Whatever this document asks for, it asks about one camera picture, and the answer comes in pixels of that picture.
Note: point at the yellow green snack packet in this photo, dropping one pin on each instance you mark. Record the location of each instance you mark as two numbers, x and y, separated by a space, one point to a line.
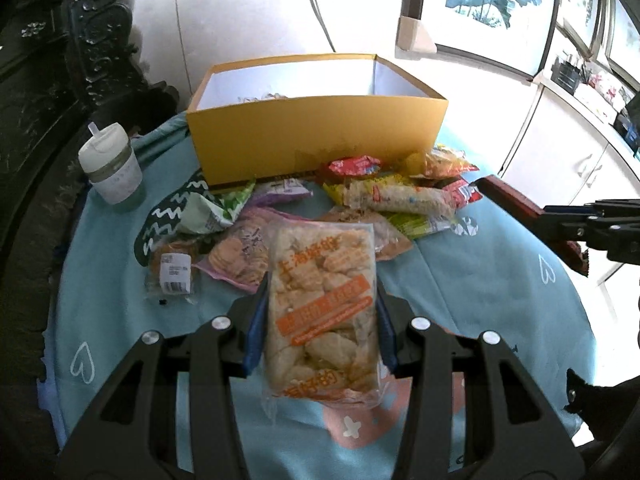
417 225

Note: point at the rice puff bar packet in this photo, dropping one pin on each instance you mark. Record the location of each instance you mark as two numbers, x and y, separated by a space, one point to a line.
400 199

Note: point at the orange label puff packet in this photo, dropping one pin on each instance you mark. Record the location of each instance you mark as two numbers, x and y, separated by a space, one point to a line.
320 310

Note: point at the green white snack packet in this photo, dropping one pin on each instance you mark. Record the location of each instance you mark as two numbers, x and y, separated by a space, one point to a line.
215 210

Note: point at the round cracker packet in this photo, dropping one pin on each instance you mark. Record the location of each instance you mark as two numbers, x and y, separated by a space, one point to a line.
240 255

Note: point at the clear small cake packet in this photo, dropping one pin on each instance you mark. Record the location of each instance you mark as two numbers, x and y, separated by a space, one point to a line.
170 265

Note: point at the red white-label snack packet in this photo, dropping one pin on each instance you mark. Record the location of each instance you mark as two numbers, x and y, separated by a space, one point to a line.
462 192

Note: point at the white lidded cup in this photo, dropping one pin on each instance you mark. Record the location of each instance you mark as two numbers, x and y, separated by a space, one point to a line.
117 175

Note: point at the orange snack packet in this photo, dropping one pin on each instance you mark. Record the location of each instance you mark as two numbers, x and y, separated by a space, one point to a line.
450 160

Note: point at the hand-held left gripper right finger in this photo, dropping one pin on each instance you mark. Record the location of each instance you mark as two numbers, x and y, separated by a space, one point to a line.
386 330

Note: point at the cardboard corner protector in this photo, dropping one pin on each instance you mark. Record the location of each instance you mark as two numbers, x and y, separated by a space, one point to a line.
540 78
412 32

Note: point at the purple white snack packet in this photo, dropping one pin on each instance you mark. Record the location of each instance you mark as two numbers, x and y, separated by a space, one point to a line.
282 190

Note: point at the floral printed box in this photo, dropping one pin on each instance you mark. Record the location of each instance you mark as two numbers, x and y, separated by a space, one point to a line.
597 87

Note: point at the cream cabinet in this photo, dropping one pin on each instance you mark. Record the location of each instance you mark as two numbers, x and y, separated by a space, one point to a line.
550 130

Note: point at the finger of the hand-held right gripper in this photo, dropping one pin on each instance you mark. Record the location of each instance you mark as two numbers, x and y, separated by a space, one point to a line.
600 225

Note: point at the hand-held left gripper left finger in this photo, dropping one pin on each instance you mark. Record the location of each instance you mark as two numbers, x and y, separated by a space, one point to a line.
257 320

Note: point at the clear beige snack packet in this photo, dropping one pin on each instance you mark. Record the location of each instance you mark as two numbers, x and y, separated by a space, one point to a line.
392 242

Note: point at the yellow cardboard box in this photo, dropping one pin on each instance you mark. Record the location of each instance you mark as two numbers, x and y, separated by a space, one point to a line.
300 140

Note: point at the red crinkled snack packet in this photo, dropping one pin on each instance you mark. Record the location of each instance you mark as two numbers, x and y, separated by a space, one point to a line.
355 165

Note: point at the dark red snack packet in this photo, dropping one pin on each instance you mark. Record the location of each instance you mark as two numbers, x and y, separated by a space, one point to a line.
520 207

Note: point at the framed painting dark frame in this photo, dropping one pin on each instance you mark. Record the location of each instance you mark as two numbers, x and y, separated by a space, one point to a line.
622 35

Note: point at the dark carved wooden furniture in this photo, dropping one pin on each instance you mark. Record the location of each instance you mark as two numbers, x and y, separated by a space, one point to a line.
50 60

